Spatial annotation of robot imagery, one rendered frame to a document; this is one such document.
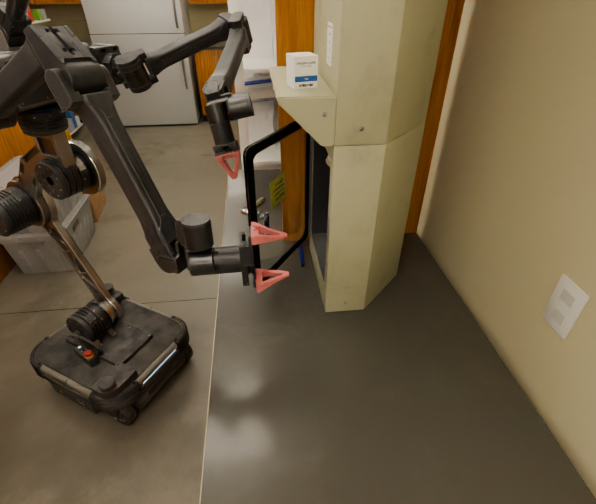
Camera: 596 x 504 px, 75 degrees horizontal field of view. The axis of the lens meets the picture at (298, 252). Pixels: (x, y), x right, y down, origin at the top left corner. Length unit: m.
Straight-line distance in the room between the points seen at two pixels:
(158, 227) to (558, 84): 0.84
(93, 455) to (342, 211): 1.60
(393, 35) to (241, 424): 0.80
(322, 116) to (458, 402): 0.67
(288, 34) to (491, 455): 1.06
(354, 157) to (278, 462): 0.62
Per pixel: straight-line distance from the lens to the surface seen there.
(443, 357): 1.04
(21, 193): 2.01
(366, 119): 0.82
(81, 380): 2.04
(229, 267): 0.81
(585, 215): 0.88
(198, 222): 0.78
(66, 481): 2.08
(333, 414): 0.89
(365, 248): 0.97
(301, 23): 1.14
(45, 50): 0.89
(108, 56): 1.56
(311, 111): 0.80
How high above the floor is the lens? 1.69
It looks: 35 degrees down
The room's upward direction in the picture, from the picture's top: straight up
